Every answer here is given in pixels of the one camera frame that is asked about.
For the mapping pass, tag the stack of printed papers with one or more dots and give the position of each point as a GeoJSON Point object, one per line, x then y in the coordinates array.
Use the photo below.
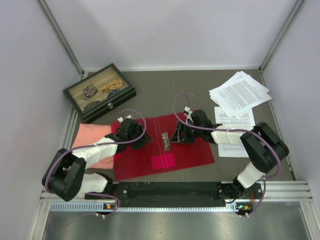
{"type": "Point", "coordinates": [239, 94]}

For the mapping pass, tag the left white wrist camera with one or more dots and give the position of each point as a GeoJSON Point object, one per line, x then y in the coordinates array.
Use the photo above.
{"type": "Point", "coordinates": [125, 117]}

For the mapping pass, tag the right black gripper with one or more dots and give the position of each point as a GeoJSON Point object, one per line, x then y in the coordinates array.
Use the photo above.
{"type": "Point", "coordinates": [178, 136]}

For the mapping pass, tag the pink folded cloth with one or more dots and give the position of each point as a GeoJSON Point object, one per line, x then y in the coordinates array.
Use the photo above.
{"type": "Point", "coordinates": [88, 134]}

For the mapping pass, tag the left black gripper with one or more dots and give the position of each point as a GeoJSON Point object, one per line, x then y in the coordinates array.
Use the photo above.
{"type": "Point", "coordinates": [146, 139]}

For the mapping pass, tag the single printed paper sheet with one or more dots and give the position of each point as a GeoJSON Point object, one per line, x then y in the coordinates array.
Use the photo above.
{"type": "Point", "coordinates": [229, 143]}

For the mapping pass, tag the black glass-lid display box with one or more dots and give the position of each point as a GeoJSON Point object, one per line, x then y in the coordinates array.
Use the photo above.
{"type": "Point", "coordinates": [99, 93]}

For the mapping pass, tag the dark patterned fabric item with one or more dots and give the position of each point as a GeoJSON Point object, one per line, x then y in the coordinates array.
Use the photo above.
{"type": "Point", "coordinates": [89, 91]}

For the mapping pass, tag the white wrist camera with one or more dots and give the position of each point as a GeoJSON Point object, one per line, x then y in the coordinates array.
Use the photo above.
{"type": "Point", "coordinates": [187, 110]}
{"type": "Point", "coordinates": [125, 117]}

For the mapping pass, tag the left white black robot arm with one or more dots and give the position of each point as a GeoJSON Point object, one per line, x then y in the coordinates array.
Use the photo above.
{"type": "Point", "coordinates": [66, 175]}

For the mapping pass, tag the metal folder clip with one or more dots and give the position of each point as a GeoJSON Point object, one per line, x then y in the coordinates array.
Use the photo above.
{"type": "Point", "coordinates": [166, 141]}

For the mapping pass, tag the aluminium frame rail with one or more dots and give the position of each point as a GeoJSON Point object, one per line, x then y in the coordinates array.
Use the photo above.
{"type": "Point", "coordinates": [274, 191]}

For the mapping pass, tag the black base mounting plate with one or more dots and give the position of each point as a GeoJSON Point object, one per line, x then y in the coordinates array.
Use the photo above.
{"type": "Point", "coordinates": [179, 194]}

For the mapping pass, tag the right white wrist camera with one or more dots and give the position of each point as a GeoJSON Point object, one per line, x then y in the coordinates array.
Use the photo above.
{"type": "Point", "coordinates": [187, 110]}

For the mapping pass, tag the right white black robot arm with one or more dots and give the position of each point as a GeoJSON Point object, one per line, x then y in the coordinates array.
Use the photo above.
{"type": "Point", "coordinates": [263, 146]}

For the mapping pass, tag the grey slotted cable duct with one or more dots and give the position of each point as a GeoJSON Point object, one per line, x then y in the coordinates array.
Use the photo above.
{"type": "Point", "coordinates": [103, 207]}

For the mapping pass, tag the red plastic folder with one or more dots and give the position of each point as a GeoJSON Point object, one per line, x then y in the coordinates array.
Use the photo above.
{"type": "Point", "coordinates": [154, 159]}

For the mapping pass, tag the yellow rubber bands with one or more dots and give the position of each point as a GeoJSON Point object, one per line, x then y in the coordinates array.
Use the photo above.
{"type": "Point", "coordinates": [116, 84]}

